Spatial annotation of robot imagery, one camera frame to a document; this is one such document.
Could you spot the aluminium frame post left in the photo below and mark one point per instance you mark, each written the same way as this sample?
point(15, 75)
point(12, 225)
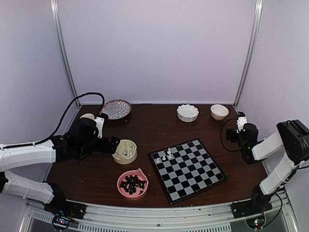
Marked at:
point(61, 42)

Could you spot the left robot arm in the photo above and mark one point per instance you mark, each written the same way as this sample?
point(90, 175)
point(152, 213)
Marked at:
point(51, 150)

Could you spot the aluminium front rail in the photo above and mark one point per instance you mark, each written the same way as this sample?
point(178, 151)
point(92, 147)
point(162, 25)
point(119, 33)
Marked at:
point(208, 218)

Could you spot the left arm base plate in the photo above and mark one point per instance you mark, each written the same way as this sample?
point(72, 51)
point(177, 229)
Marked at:
point(62, 207)

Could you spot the black chess pieces pile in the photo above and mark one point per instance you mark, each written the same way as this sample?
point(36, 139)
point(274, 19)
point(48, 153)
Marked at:
point(131, 183)

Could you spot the small cream bowl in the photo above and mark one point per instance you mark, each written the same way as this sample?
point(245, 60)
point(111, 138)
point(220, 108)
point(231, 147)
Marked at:
point(219, 112)

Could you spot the black and white chessboard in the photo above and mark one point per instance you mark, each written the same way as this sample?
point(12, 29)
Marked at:
point(190, 172)

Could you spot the white scalloped bowl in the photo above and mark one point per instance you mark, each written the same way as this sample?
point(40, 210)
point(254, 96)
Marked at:
point(187, 113)

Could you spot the white textured ceramic mug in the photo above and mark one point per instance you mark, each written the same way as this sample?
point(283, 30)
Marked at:
point(88, 115)

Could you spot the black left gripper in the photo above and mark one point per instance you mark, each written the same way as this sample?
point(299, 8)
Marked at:
point(105, 149)

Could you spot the clear glass tumbler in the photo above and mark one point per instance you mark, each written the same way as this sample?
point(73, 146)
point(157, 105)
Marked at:
point(111, 106)

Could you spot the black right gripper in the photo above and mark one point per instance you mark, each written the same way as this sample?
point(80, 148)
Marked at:
point(231, 131)

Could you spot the cream bowl with spout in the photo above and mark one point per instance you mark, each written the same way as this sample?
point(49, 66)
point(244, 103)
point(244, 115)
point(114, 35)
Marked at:
point(122, 160)

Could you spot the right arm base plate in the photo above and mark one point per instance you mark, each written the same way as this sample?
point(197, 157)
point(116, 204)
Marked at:
point(246, 208)

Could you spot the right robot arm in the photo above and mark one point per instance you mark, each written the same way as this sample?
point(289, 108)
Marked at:
point(292, 136)

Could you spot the aluminium frame post right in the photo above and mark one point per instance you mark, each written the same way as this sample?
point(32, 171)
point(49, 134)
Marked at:
point(249, 57)

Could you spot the pink bowl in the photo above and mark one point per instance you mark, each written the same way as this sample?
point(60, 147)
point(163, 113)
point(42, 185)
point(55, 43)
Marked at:
point(140, 192)

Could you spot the aluminium frame post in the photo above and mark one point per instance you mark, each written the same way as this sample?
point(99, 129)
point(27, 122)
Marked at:
point(61, 42)
point(249, 57)

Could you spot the patterned saucer plate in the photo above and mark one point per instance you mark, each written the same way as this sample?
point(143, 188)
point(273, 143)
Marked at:
point(123, 109)

